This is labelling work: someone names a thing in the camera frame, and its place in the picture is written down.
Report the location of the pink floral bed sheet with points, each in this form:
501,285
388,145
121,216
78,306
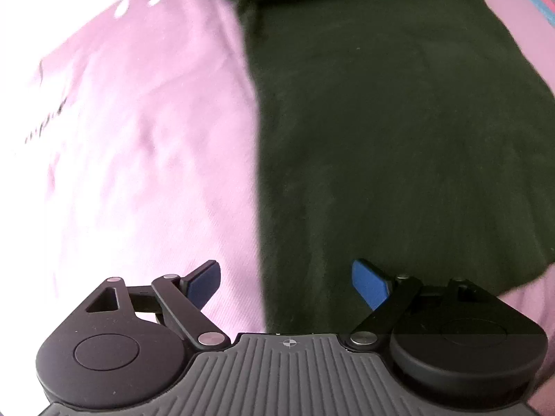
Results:
128,138

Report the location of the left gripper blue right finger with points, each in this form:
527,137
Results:
383,294

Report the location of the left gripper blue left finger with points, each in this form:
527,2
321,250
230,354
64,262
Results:
181,300

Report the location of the black knit sweater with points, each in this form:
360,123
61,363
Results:
411,133

